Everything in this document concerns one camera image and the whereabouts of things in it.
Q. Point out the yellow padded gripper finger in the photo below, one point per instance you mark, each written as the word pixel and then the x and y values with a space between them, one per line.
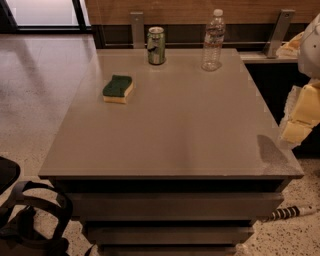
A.
pixel 301 113

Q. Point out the green soda can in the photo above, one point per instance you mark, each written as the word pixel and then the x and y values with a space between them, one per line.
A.
pixel 156 45

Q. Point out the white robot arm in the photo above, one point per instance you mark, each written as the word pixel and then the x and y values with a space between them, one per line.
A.
pixel 309 57

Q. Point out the black white striped tool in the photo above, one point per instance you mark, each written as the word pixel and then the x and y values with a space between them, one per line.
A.
pixel 291 212

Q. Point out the clear plastic water bottle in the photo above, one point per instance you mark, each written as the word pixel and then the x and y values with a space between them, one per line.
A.
pixel 213 41

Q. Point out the grey drawer cabinet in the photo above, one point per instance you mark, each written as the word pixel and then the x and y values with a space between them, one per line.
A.
pixel 184 168

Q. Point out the green and yellow sponge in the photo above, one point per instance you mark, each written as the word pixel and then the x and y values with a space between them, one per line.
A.
pixel 118 89

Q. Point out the right metal bracket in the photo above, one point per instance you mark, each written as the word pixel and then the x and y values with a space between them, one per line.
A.
pixel 279 31

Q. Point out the metal bracket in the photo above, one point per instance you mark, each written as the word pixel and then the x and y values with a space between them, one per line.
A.
pixel 137 29
pixel 279 31

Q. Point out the left metal bracket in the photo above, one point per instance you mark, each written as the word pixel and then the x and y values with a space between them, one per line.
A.
pixel 137 29

